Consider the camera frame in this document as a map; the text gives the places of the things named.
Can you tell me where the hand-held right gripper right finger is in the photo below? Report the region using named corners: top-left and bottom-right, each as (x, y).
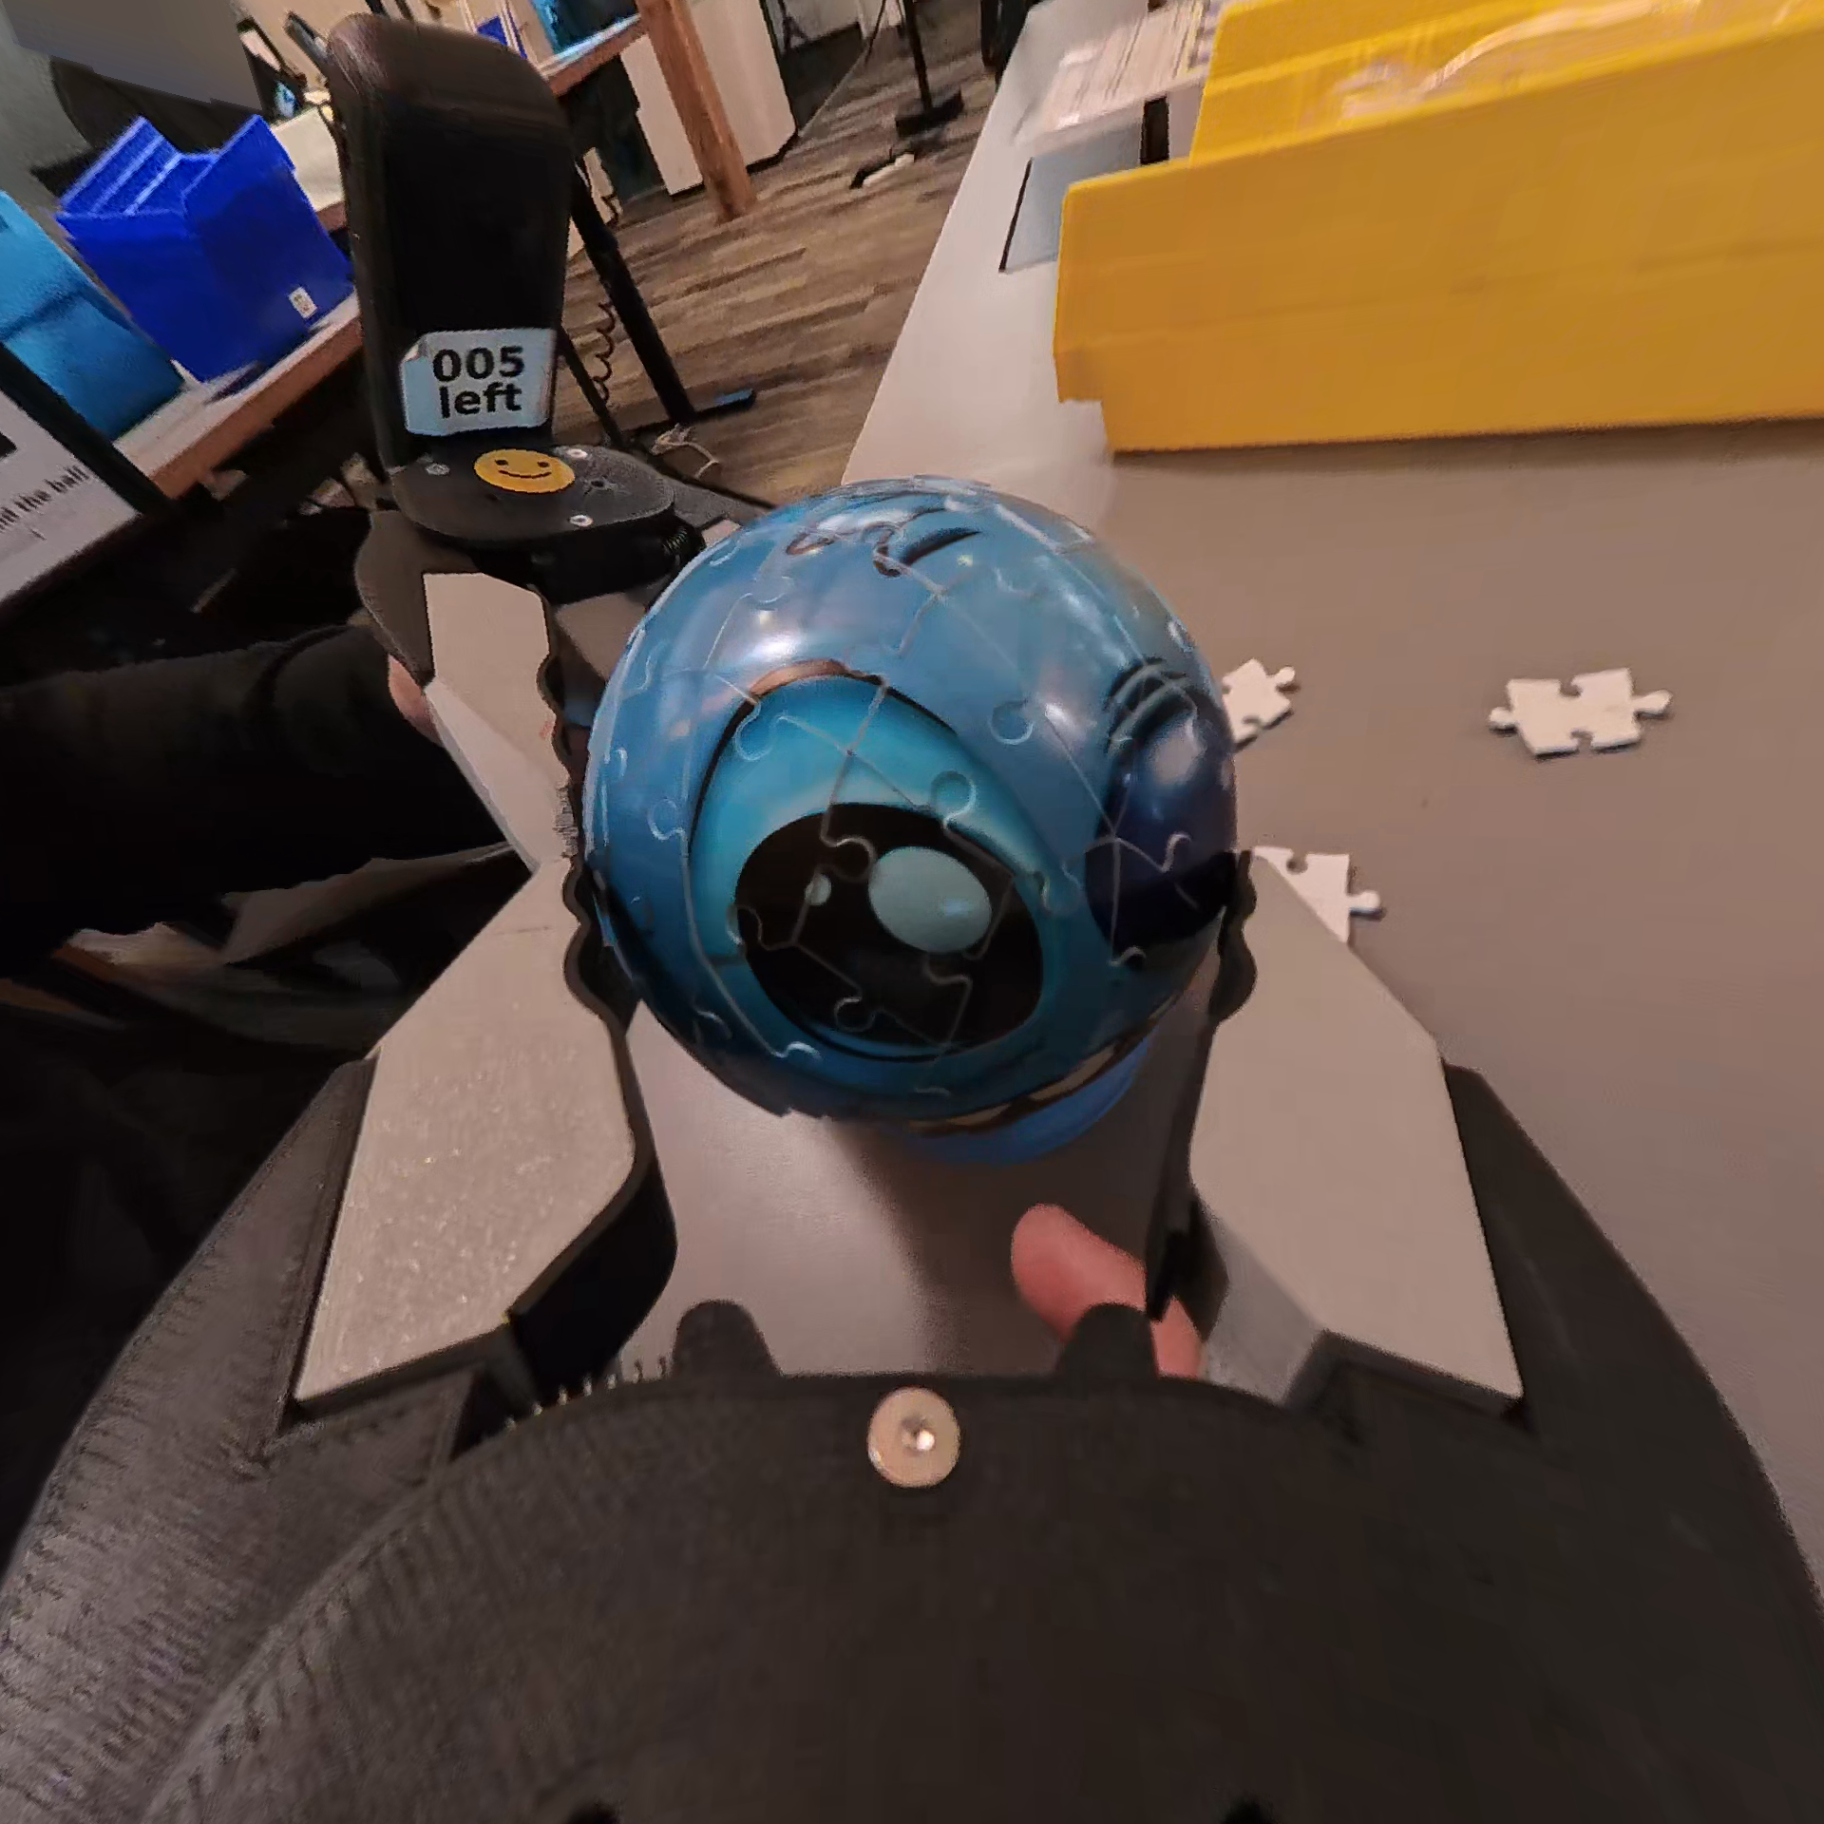
top-left (1147, 852), bottom-right (1523, 1407)

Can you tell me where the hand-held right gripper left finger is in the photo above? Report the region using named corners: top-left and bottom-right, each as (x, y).
top-left (290, 855), bottom-right (678, 1414)

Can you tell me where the blue puzzle ball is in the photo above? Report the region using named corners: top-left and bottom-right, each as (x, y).
top-left (582, 481), bottom-right (1239, 1132)

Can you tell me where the white puzzle piece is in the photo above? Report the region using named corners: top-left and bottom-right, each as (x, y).
top-left (1218, 656), bottom-right (1301, 750)
top-left (1250, 847), bottom-right (1386, 947)
top-left (1488, 665), bottom-right (1671, 758)

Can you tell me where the blue ball stand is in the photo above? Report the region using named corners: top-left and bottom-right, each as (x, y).
top-left (897, 1035), bottom-right (1159, 1166)

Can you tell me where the person's left forearm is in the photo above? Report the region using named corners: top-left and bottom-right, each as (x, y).
top-left (0, 629), bottom-right (504, 973)

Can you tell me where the person's right hand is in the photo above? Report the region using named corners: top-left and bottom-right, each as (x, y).
top-left (1009, 1204), bottom-right (1210, 1379)

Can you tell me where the black tripod stand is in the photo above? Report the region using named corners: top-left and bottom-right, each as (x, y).
top-left (563, 144), bottom-right (766, 461)

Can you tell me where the blue plastic bin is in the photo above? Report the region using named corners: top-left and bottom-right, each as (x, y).
top-left (56, 113), bottom-right (356, 384)

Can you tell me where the wooden edged desk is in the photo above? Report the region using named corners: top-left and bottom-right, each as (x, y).
top-left (112, 16), bottom-right (654, 504)

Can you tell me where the white cabinet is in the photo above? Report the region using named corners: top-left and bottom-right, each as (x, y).
top-left (619, 0), bottom-right (803, 204)

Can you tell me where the printed instruction sheet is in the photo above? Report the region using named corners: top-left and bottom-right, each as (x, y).
top-left (0, 382), bottom-right (148, 605)

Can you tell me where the yellow plastic bin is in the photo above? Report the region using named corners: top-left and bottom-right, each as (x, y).
top-left (1056, 0), bottom-right (1824, 457)

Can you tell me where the wooden post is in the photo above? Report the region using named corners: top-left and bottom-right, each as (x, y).
top-left (634, 0), bottom-right (759, 224)

